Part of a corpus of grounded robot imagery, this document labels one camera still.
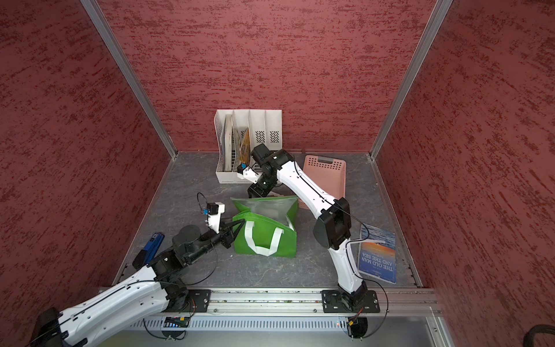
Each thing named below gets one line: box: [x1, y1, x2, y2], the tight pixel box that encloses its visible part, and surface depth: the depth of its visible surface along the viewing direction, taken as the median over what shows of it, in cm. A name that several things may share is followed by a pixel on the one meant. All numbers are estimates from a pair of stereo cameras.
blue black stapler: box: [132, 232, 165, 271], surface depth 85 cm
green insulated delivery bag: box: [230, 195, 300, 259], surface depth 71 cm
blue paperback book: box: [358, 224, 397, 285], surface depth 85 cm
